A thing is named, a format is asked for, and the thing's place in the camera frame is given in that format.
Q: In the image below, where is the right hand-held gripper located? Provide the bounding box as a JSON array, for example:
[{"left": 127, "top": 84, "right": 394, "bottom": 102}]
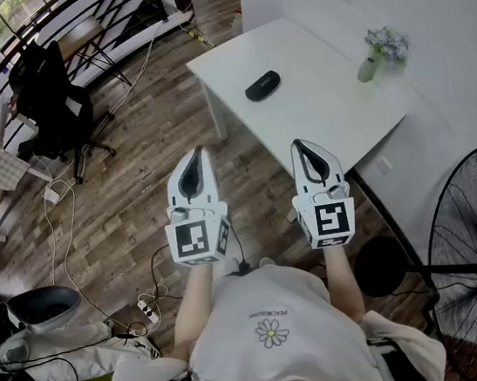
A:
[{"left": 283, "top": 133, "right": 360, "bottom": 253}]

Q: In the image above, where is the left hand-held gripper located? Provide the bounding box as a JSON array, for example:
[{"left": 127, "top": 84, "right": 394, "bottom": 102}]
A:
[{"left": 153, "top": 142, "right": 237, "bottom": 271}]

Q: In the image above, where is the black glasses case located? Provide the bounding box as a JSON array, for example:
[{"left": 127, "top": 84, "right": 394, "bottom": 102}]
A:
[{"left": 242, "top": 69, "right": 284, "bottom": 104}]

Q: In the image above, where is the person's left forearm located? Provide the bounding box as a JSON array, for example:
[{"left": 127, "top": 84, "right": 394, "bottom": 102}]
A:
[{"left": 162, "top": 261, "right": 227, "bottom": 363}]

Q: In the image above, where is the person's right forearm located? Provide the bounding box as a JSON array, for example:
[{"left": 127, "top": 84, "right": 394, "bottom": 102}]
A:
[{"left": 319, "top": 241, "right": 369, "bottom": 328}]

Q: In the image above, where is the pale green vase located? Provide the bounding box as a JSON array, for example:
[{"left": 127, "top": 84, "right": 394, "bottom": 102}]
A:
[{"left": 355, "top": 54, "right": 385, "bottom": 85}]

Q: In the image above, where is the white power strip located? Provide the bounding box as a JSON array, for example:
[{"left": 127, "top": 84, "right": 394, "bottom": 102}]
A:
[{"left": 136, "top": 296, "right": 161, "bottom": 327}]

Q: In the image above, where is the blue artificial flower bunch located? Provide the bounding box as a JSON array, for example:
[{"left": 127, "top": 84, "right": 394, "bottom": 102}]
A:
[{"left": 363, "top": 23, "right": 413, "bottom": 69}]

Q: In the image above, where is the yellow black striped floor strip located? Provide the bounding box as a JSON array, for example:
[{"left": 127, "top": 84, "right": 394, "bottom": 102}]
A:
[{"left": 185, "top": 24, "right": 216, "bottom": 53}]

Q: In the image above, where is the black office chair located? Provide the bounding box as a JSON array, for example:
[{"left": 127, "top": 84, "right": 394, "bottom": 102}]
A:
[{"left": 2, "top": 31, "right": 124, "bottom": 194}]

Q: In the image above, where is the white daisy print t-shirt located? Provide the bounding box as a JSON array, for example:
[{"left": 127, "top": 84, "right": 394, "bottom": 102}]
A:
[{"left": 88, "top": 241, "right": 451, "bottom": 381}]

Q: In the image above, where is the grey moulded seat shell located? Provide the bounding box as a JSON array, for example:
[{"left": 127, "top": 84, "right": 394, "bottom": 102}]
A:
[{"left": 4, "top": 281, "right": 86, "bottom": 339}]

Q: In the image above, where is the wooden desk with black legs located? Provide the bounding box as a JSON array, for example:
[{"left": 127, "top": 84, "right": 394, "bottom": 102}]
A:
[{"left": 54, "top": 14, "right": 133, "bottom": 96}]

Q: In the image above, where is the white fabric bag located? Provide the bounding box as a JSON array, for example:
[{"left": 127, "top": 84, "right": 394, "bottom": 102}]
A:
[{"left": 0, "top": 313, "right": 164, "bottom": 381}]

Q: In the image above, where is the large window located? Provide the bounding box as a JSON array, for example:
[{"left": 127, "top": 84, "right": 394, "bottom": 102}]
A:
[{"left": 0, "top": 0, "right": 71, "bottom": 49}]

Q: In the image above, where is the white wall socket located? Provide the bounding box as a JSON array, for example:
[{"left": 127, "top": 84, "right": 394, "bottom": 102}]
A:
[{"left": 375, "top": 154, "right": 395, "bottom": 175}]

